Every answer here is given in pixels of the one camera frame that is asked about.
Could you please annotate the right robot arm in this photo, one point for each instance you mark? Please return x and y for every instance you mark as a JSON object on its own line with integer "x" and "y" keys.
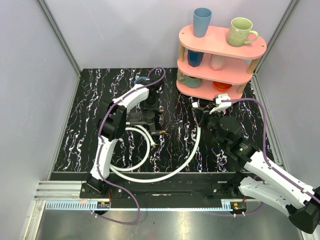
{"x": 297, "y": 200}

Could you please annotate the green mug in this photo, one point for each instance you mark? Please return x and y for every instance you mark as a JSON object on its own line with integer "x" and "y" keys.
{"x": 240, "y": 32}

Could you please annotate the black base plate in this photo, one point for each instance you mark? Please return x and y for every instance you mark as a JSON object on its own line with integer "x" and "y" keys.
{"x": 203, "y": 185}

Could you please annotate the orange bowl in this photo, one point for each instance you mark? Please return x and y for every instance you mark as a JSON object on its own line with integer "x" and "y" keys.
{"x": 222, "y": 87}

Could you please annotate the teal ceramic mug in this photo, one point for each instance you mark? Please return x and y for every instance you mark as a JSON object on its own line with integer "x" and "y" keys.
{"x": 189, "y": 81}

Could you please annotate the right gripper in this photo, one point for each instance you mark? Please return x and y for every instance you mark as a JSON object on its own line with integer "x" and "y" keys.
{"x": 203, "y": 114}

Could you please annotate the blue cup on mat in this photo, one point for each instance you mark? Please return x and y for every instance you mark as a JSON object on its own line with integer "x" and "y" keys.
{"x": 140, "y": 79}

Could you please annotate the pink faceted cup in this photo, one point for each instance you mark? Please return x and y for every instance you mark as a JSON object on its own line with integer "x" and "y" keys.
{"x": 217, "y": 62}

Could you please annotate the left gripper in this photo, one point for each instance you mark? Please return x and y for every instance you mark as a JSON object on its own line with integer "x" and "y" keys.
{"x": 152, "y": 122}

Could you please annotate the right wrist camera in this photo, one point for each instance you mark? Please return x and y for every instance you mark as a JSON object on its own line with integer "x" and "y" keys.
{"x": 222, "y": 102}

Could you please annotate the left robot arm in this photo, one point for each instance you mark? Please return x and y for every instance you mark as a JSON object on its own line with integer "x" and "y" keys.
{"x": 136, "y": 107}

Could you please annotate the black spray gun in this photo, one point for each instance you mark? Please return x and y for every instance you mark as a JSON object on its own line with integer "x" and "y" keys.
{"x": 146, "y": 117}

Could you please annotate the blue cup on shelf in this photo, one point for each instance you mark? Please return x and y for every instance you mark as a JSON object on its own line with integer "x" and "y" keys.
{"x": 201, "y": 21}

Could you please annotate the dark blue cup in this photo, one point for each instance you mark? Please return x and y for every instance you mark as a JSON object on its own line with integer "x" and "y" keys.
{"x": 194, "y": 58}

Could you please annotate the black marble mat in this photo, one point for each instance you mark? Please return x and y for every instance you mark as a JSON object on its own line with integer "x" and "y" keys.
{"x": 80, "y": 140}

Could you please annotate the pink three-tier shelf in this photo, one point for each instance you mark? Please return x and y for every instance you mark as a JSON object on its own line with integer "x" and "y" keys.
{"x": 202, "y": 61}

